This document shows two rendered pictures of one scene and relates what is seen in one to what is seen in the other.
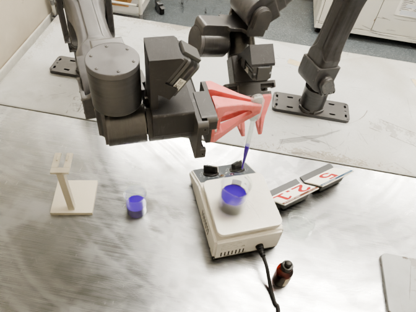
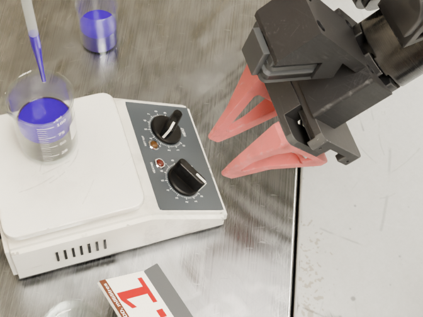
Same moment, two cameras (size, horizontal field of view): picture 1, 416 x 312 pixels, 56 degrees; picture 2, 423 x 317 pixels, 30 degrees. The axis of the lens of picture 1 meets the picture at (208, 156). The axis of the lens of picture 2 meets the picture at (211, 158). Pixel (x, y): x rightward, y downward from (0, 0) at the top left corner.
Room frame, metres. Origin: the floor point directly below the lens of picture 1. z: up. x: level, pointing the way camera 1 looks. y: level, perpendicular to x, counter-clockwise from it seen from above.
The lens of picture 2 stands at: (0.50, -0.40, 1.59)
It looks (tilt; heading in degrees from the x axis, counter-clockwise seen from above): 60 degrees down; 83
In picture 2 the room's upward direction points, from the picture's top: 9 degrees clockwise
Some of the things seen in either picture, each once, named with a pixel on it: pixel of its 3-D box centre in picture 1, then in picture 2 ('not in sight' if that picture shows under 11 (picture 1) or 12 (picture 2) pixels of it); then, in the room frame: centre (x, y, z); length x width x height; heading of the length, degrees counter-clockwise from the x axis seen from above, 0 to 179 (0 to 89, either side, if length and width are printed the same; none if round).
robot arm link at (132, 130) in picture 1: (125, 117); not in sight; (0.34, 0.11, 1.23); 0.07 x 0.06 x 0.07; 109
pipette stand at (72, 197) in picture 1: (69, 178); not in sight; (0.43, 0.26, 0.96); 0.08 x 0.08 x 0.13; 8
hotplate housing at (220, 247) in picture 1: (234, 204); (93, 179); (0.43, -0.06, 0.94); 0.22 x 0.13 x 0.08; 19
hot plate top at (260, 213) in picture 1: (241, 202); (62, 163); (0.41, -0.07, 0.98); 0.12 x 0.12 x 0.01; 19
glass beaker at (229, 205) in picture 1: (234, 195); (41, 119); (0.39, -0.05, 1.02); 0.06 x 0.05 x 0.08; 21
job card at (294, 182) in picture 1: (290, 191); (155, 314); (0.50, -0.18, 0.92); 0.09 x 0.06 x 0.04; 125
